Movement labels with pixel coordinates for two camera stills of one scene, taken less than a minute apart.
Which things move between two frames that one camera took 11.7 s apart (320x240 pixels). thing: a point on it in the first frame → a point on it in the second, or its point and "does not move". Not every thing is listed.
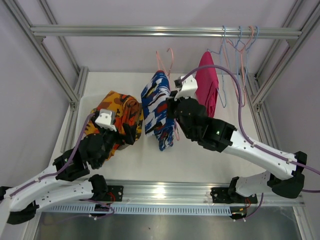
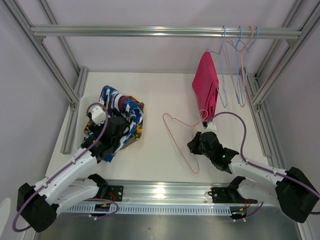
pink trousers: [207, 83] does not move
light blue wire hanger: [235, 54] → [236, 52]
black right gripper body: [172, 111] → [196, 148]
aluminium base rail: [183, 192] does not move
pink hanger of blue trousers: [167, 74] → [177, 143]
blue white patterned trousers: [158, 122] → [128, 107]
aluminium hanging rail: [40, 32] does not move
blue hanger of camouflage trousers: [237, 47] does not move
